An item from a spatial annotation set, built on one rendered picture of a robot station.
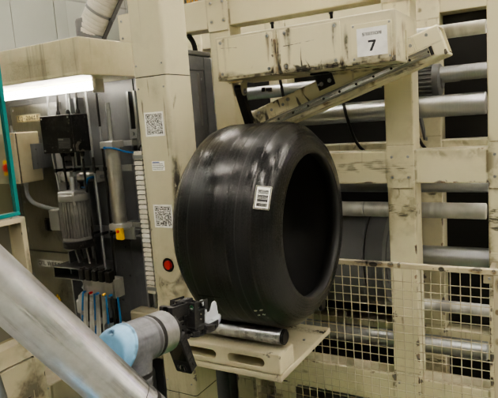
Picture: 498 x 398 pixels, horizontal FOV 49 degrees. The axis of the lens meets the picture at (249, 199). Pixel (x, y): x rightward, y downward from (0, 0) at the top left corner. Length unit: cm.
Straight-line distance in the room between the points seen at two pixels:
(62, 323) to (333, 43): 116
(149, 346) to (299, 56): 102
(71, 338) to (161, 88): 97
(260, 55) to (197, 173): 53
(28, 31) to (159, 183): 1070
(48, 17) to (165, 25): 1098
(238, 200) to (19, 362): 86
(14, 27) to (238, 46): 1046
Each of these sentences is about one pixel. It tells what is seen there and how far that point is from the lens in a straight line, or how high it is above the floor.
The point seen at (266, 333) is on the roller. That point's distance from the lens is 156.
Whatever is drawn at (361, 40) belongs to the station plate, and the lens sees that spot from 168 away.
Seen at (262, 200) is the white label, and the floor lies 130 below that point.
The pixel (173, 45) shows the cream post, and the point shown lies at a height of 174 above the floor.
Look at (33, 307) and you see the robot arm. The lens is 89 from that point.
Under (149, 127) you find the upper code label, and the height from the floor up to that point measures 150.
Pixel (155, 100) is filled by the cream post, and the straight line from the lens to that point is 172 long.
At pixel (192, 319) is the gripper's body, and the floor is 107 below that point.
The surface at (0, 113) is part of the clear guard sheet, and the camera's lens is 175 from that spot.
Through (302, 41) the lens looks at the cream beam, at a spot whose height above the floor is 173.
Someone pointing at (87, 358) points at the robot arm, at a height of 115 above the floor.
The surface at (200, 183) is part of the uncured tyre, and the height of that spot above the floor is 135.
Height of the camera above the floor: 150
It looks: 8 degrees down
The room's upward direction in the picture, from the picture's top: 4 degrees counter-clockwise
